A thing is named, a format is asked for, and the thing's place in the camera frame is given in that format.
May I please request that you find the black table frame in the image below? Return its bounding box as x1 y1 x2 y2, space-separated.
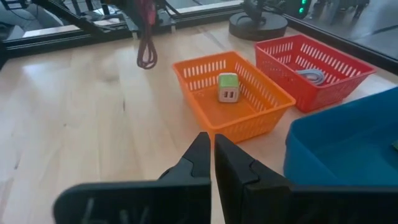
0 0 398 75

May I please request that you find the light blue cable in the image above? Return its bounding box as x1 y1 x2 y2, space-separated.
294 68 326 86

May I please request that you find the orange plastic basket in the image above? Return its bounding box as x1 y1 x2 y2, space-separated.
172 50 297 144

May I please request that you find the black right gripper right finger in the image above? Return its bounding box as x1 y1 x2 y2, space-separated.
215 134 398 224

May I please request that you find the red plastic basket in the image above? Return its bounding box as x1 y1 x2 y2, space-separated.
254 33 377 113

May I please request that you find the blue plastic bin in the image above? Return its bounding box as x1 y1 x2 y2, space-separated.
282 86 398 187

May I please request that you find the white globe table lamp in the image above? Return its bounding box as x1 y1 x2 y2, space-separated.
228 0 289 42

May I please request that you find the dark cable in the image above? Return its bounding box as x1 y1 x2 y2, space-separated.
136 0 159 70

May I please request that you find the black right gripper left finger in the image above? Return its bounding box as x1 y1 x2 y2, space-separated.
52 131 212 224

